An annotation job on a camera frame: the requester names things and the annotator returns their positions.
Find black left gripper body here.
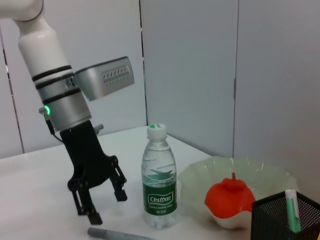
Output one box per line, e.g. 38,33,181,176
59,119,118,191

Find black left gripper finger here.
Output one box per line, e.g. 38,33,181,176
107,159,128,202
71,187,103,225

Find grey marker pen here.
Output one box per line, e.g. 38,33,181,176
87,226,161,240

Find clear green-label water bottle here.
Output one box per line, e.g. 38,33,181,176
141,123,178,229

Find mint green pen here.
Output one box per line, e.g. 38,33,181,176
284,189,302,233

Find translucent wavy fruit bowl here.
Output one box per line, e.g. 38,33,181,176
177,156,300,230

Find red-orange toy fruit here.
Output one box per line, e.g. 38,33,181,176
204,172,256,220

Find black mesh pen holder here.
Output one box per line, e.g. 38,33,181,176
250,191,320,240

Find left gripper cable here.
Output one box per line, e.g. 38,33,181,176
38,107,105,145

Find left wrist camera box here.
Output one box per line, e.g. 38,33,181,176
74,56,135,102

